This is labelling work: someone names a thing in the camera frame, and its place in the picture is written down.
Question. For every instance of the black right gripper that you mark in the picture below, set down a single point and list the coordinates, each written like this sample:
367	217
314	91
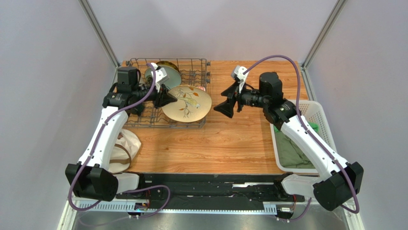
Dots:
237	98

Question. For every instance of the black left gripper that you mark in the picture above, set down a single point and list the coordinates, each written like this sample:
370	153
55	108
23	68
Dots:
163	97

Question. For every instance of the light blue flower plate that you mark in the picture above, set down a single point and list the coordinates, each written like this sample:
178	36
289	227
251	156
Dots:
174	79

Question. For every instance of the beige bird pattern plate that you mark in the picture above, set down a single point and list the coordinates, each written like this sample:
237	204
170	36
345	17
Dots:
193	104

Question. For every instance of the yellow black patterned plate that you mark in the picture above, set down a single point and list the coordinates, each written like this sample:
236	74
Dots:
168	64

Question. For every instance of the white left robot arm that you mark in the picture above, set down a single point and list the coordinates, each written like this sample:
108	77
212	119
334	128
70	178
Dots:
89	177

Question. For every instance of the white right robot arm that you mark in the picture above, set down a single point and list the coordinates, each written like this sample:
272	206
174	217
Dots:
338	180

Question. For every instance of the white red patterned bowl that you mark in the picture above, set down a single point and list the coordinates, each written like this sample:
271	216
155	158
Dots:
201	88

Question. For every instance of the beige canvas bag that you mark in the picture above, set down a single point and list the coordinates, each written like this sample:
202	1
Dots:
125	150

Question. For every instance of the olive green garment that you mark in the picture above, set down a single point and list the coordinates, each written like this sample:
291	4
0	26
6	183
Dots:
289	154

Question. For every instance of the white plastic basket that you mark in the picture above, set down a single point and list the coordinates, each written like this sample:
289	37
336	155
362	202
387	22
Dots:
314	113

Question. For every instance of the bright green cloth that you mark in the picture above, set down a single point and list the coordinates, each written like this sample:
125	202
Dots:
314	126

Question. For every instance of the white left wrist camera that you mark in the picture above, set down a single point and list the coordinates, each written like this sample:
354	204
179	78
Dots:
159	75

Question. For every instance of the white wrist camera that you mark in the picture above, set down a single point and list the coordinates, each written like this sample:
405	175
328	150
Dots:
240	74
159	75

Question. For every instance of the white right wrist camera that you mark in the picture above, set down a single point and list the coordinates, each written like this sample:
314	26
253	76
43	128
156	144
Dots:
240	74

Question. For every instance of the grey wire dish rack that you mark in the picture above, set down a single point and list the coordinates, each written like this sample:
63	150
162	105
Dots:
193	72

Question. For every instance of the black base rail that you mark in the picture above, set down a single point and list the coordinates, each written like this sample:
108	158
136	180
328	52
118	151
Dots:
211	191

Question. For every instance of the left aluminium frame post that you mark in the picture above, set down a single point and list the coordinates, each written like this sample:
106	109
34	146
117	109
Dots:
89	12

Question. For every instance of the aluminium frame post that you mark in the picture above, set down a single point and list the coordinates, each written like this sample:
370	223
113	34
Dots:
89	12
334	14

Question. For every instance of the right aluminium frame post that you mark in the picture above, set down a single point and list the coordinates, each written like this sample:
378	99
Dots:
334	14

